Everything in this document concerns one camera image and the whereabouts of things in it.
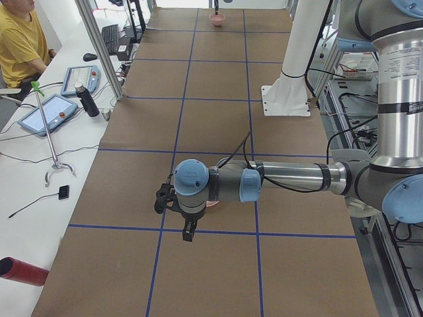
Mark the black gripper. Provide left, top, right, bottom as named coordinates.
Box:
left=181, top=211, right=206, bottom=242

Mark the pink bowl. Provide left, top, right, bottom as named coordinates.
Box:
left=209, top=14, right=225, bottom=27

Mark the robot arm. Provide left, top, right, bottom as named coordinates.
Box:
left=213, top=0, right=219, bottom=15
left=171, top=1, right=422, bottom=241

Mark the pink plate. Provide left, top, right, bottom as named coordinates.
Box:
left=206, top=201, right=219, bottom=207

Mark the black keyboard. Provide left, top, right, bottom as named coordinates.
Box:
left=101, top=24, right=119, bottom=55

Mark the small black square device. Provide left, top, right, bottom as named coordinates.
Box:
left=58, top=185, right=70, bottom=200

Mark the black computer mouse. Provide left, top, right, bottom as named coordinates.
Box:
left=83, top=53, right=98, bottom=62

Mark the blue teach pendant far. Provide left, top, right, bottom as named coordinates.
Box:
left=60, top=65, right=100, bottom=98

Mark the blue teach pendant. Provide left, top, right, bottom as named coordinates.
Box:
left=60, top=65, right=100, bottom=98
left=18, top=94, right=77, bottom=137

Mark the black water bottle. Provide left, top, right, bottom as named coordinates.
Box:
left=74, top=82, right=99, bottom=117

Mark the red cylinder tube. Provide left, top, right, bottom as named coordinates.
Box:
left=1, top=257, right=49, bottom=287

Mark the blue teach pendant near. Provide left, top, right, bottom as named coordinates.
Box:
left=18, top=94, right=77, bottom=137

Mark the person in yellow shirt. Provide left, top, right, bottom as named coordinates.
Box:
left=1, top=1, right=57, bottom=88

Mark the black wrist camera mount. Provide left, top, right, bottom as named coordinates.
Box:
left=154, top=183, right=181, bottom=214

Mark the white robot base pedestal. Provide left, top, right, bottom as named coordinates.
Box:
left=261, top=0, right=332, bottom=117

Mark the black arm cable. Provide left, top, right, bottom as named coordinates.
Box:
left=216, top=131, right=328, bottom=194

